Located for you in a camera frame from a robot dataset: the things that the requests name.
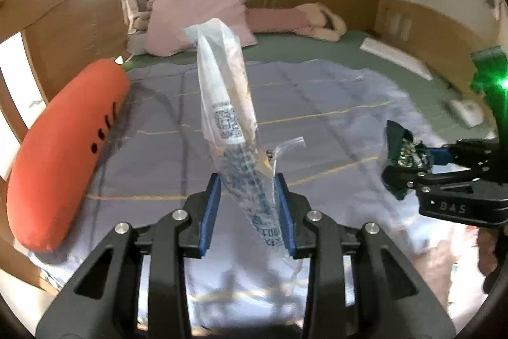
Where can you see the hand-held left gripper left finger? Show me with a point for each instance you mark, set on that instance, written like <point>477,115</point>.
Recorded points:
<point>210,216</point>

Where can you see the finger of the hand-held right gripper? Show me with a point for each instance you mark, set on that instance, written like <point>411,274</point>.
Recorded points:
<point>436,176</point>
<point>438,156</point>

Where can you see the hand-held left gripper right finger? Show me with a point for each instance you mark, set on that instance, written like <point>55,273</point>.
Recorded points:
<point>286,216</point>

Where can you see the dark green wrapper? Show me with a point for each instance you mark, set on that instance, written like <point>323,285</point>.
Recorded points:
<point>401,148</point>

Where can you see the clear blue-printed plastic bag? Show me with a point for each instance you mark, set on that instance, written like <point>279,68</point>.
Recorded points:
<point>226,116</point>

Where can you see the small white device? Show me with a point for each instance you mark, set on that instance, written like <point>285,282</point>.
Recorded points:
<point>466,112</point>

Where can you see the blue checked blanket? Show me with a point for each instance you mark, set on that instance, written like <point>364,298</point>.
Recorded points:
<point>337,104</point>

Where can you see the orange carrot plush pillow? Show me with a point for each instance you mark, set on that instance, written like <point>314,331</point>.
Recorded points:
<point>63,156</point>

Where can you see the striped rabbit plush toy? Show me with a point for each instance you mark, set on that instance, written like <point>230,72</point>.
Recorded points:
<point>301,21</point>

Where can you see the pink pillow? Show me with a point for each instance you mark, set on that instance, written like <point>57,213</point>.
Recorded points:
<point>198,21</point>

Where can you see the wooden bed side board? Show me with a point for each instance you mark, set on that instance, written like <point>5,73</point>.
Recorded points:
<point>67,29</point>

